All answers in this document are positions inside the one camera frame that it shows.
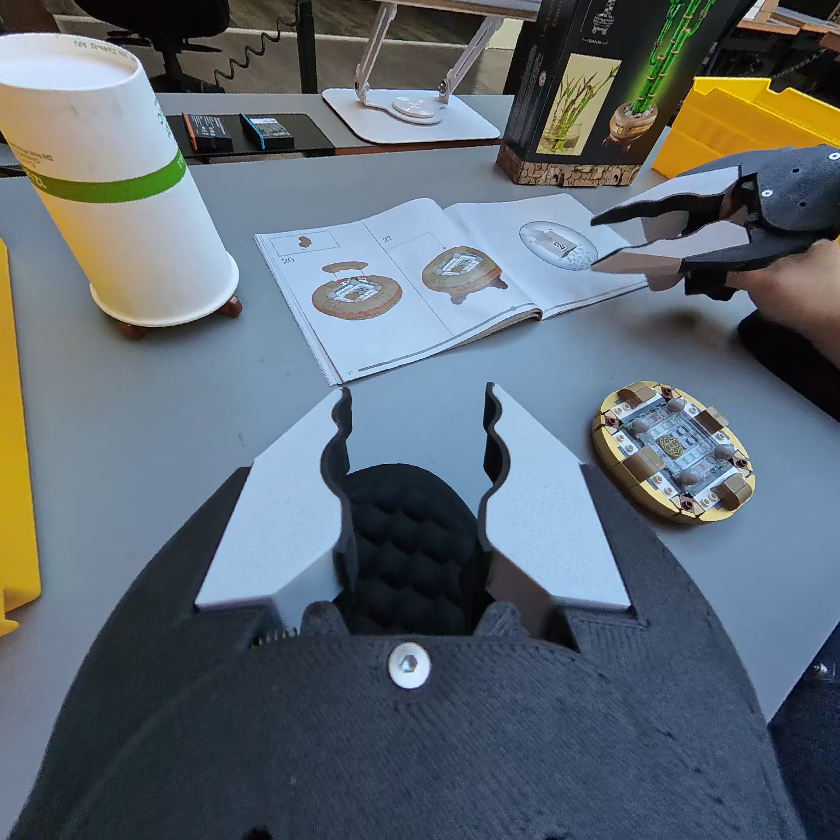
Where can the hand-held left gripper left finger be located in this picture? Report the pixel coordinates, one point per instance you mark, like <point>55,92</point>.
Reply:
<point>275,518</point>

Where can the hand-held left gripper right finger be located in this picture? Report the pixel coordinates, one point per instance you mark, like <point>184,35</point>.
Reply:
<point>554,525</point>

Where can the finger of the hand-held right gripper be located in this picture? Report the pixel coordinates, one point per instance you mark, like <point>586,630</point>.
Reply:
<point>695,200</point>
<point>682,246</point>

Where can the white paper cup green stripe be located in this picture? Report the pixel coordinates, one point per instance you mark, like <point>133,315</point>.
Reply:
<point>111,197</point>

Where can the round tan lego base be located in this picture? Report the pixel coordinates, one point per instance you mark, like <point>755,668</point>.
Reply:
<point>673,453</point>

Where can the black lego set box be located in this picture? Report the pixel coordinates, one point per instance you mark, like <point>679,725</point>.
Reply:
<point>590,72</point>

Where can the brown lego foot piece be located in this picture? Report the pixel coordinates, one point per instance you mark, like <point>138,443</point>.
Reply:
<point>134,330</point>
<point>232,306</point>

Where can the lego instruction booklet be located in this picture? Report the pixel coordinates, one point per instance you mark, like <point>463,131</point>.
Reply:
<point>420,289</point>

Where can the person's right hand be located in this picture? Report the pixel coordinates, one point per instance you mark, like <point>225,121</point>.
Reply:
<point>797,295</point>

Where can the yellow plastic bin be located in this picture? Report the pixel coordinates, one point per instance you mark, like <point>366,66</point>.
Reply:
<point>741,124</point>
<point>14,459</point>

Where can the white laptop stand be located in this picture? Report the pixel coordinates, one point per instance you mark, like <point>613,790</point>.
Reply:
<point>420,128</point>

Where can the black flat tray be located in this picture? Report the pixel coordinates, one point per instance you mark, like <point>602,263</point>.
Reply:
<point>315,134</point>

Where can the black battery blue edge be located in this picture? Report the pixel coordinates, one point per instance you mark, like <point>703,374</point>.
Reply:
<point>268,130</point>

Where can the black battery red edge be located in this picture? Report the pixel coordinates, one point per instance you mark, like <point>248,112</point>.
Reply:
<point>208,131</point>

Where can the black desk leg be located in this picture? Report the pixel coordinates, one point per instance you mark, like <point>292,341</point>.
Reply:
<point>307,46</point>

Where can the black office chair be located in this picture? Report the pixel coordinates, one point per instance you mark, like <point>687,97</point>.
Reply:
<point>157,26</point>

